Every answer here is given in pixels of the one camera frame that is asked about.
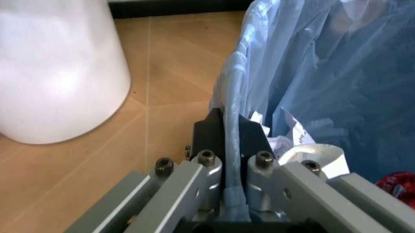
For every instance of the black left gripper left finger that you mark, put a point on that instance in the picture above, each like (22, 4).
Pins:
(181, 184)

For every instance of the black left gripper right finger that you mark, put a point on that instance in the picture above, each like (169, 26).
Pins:
(291, 189)

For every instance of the trash bin with blue bag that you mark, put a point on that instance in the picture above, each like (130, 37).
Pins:
(324, 72)

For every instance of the red snack wrapper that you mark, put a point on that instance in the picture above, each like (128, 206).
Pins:
(397, 185)

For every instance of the white rounded toilet base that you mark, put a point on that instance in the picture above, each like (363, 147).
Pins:
(55, 72)

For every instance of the dark baseboard strip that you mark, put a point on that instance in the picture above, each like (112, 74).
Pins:
(176, 9)

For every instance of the crumpled white paper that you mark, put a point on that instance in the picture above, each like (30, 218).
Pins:
(291, 136)

